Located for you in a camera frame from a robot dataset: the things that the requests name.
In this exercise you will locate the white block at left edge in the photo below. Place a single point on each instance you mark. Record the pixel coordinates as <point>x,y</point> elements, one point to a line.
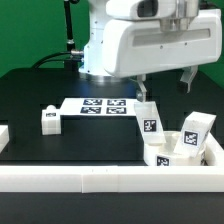
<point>4,137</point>

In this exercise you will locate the white round stool seat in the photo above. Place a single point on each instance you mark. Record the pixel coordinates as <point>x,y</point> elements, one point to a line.
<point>163,155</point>

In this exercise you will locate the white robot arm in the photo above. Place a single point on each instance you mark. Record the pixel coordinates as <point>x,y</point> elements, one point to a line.
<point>173,15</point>

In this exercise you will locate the white paper marker sheet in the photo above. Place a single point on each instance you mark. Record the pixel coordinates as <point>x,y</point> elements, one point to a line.
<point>98,107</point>

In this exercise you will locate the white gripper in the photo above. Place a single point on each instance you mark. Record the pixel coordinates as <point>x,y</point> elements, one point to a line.
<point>136,48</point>

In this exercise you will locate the white obstacle fence wall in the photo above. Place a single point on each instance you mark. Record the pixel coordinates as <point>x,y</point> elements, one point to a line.
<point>119,179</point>

